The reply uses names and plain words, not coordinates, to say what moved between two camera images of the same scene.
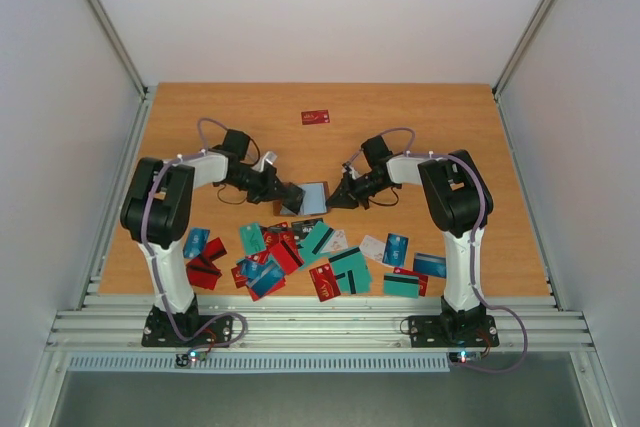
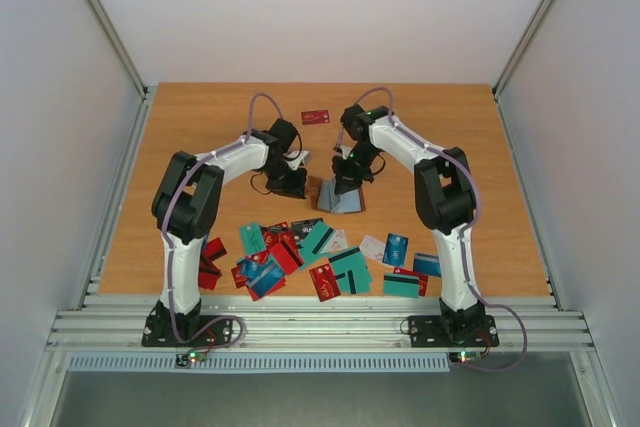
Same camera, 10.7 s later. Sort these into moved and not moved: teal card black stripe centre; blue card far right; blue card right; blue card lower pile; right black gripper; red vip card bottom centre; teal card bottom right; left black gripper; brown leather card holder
Moved: left black gripper; right black gripper; brown leather card holder
Not moved: blue card far right; red vip card bottom centre; teal card black stripe centre; blue card lower pile; blue card right; teal card bottom right
